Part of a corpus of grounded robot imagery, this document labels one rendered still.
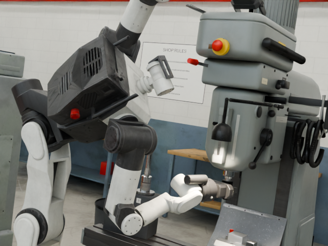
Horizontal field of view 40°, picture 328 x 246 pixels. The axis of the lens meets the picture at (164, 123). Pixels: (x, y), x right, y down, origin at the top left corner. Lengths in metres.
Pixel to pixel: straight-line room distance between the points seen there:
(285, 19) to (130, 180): 0.98
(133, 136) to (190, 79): 5.33
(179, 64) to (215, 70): 5.12
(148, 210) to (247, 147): 0.45
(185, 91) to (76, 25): 2.49
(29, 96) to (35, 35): 7.18
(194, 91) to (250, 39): 5.11
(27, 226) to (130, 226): 0.42
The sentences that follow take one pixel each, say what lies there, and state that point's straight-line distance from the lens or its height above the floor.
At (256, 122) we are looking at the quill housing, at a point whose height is 1.51.
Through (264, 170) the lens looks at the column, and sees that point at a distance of 2.19.
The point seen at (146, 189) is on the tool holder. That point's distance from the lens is 2.07.
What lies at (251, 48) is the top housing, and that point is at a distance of 1.61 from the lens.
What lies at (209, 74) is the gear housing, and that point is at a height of 1.67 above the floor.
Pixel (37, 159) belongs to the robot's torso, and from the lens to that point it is 1.72.
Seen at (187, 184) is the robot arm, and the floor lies 1.26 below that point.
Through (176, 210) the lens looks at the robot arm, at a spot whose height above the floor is 1.17.
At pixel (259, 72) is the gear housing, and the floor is 1.69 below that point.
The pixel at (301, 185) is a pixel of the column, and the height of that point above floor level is 1.24.
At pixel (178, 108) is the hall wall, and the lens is 6.81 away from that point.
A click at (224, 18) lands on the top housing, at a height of 1.86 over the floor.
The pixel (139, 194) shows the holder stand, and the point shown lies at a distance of 2.05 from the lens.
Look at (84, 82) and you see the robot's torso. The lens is 1.48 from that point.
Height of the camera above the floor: 1.56
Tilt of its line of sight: 3 degrees down
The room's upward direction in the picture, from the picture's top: 8 degrees clockwise
